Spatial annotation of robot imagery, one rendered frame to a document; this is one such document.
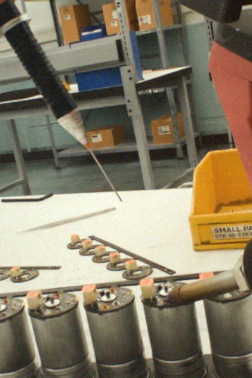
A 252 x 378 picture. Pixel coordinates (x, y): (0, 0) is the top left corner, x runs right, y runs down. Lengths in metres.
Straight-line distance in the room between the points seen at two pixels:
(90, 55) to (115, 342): 2.61
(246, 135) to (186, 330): 0.13
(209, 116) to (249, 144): 4.77
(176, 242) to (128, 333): 0.25
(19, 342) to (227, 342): 0.10
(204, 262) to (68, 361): 0.21
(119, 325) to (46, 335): 0.04
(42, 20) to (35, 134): 1.09
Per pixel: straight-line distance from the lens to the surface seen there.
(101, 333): 0.28
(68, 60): 2.92
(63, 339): 0.29
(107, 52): 2.80
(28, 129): 5.85
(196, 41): 4.88
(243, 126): 0.16
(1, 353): 0.30
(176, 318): 0.27
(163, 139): 4.61
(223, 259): 0.47
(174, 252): 0.50
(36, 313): 0.29
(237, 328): 0.27
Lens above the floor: 0.93
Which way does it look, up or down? 13 degrees down
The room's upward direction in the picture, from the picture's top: 11 degrees counter-clockwise
